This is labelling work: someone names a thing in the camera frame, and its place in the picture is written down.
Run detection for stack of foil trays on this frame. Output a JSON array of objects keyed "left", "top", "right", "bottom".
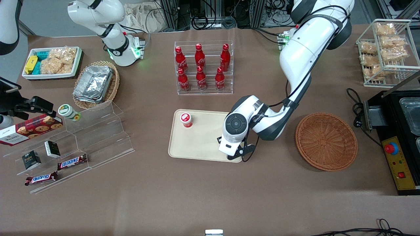
[{"left": 73, "top": 65, "right": 114, "bottom": 104}]

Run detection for white wire rack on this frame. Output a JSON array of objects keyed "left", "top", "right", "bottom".
[{"left": 356, "top": 19, "right": 420, "bottom": 88}]

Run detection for brown wicker basket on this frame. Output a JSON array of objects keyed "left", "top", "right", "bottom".
[{"left": 295, "top": 113, "right": 358, "bottom": 172}]

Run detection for red tartan cookie box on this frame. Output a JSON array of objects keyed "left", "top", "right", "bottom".
[{"left": 0, "top": 115, "right": 63, "bottom": 147}]

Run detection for black power cable plug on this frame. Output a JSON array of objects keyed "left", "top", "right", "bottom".
[{"left": 346, "top": 88, "right": 383, "bottom": 147}]

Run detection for red lidded small cup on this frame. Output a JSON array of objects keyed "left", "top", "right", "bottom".
[{"left": 180, "top": 112, "right": 193, "bottom": 129}]

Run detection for clear acrylic step stand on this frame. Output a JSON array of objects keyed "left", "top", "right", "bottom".
[{"left": 3, "top": 100, "right": 135, "bottom": 195}]

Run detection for yellow snack packet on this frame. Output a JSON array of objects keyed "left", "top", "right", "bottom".
[{"left": 25, "top": 55, "right": 38, "bottom": 75}]

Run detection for clear bag rice crackers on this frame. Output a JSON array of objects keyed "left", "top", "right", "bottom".
[{"left": 40, "top": 46, "right": 78, "bottom": 75}]

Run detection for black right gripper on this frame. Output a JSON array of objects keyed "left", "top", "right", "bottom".
[{"left": 0, "top": 77, "right": 55, "bottom": 120}]

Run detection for small black box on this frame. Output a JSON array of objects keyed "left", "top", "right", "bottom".
[
  {"left": 22, "top": 150, "right": 42, "bottom": 170},
  {"left": 44, "top": 141, "right": 61, "bottom": 159}
]

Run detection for white rectangular snack bin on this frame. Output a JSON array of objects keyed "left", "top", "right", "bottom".
[{"left": 22, "top": 47, "right": 83, "bottom": 80}]

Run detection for black floor cables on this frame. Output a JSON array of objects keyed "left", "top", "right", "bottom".
[{"left": 310, "top": 219, "right": 420, "bottom": 236}]

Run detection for steel pan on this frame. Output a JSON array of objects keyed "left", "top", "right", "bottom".
[{"left": 399, "top": 97, "right": 420, "bottom": 137}]

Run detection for aluminium frame post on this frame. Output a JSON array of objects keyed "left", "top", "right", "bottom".
[
  {"left": 249, "top": 0, "right": 267, "bottom": 29},
  {"left": 160, "top": 0, "right": 179, "bottom": 30}
]

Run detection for light wicker oval basket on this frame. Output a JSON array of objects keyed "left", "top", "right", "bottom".
[{"left": 72, "top": 61, "right": 120, "bottom": 110}]

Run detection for beige plastic tray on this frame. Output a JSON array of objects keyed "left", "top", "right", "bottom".
[{"left": 168, "top": 109, "right": 245, "bottom": 163}]

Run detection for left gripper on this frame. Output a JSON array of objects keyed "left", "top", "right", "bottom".
[{"left": 219, "top": 132, "right": 256, "bottom": 162}]

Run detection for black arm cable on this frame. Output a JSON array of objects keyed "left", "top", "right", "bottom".
[{"left": 268, "top": 5, "right": 349, "bottom": 109}]

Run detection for beige crumpled cloth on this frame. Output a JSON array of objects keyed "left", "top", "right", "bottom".
[{"left": 122, "top": 3, "right": 172, "bottom": 33}]

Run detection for bagged rice cracker snack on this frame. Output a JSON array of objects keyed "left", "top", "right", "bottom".
[
  {"left": 360, "top": 54, "right": 394, "bottom": 81},
  {"left": 380, "top": 35, "right": 409, "bottom": 49},
  {"left": 381, "top": 49, "right": 410, "bottom": 63},
  {"left": 359, "top": 41, "right": 378, "bottom": 55},
  {"left": 375, "top": 22, "right": 397, "bottom": 36}
]

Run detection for red cola bottle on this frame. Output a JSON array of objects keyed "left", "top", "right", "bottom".
[
  {"left": 178, "top": 68, "right": 190, "bottom": 92},
  {"left": 220, "top": 44, "right": 231, "bottom": 72},
  {"left": 195, "top": 44, "right": 206, "bottom": 70},
  {"left": 175, "top": 46, "right": 188, "bottom": 73},
  {"left": 215, "top": 68, "right": 226, "bottom": 91},
  {"left": 196, "top": 66, "right": 208, "bottom": 91}
]

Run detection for brown snickers bar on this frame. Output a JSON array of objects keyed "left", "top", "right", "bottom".
[
  {"left": 57, "top": 154, "right": 88, "bottom": 171},
  {"left": 25, "top": 171, "right": 58, "bottom": 187}
]

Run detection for green lidded white jar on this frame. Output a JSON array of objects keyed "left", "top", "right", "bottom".
[{"left": 58, "top": 104, "right": 81, "bottom": 122}]

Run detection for clear acrylic bottle rack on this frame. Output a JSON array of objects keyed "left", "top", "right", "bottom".
[{"left": 174, "top": 41, "right": 234, "bottom": 96}]

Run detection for black machine yellow panel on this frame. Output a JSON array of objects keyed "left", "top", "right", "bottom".
[{"left": 364, "top": 70, "right": 420, "bottom": 196}]

